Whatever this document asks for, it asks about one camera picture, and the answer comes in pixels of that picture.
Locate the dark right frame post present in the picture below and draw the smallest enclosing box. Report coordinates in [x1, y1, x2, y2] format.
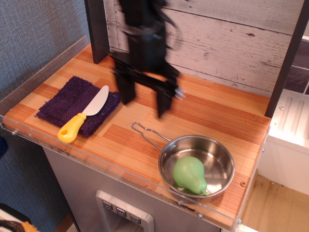
[265, 0, 309, 118]

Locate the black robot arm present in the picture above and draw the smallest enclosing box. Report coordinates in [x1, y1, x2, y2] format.
[112, 0, 184, 117]

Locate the stainless steel pan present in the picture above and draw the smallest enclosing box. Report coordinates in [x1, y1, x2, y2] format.
[131, 122, 236, 204]

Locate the grey toy fridge cabinet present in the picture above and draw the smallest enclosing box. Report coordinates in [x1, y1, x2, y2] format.
[44, 148, 220, 232]

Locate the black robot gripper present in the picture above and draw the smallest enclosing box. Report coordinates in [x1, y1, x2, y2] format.
[112, 19, 184, 117]

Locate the clear acrylic guard rail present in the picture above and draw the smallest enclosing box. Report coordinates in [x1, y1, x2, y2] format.
[3, 113, 270, 232]

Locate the orange object at corner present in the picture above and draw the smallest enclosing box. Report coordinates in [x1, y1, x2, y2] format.
[0, 219, 38, 232]

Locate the purple folded cloth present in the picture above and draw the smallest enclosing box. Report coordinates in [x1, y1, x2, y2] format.
[36, 76, 121, 138]

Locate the white toy sink unit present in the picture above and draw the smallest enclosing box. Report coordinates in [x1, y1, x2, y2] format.
[255, 36, 309, 196]

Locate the green plastic toy pear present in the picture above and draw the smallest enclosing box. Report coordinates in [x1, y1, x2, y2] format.
[173, 156, 209, 196]

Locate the yellow handled toy knife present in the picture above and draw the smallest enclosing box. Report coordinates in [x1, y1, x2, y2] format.
[57, 86, 109, 144]

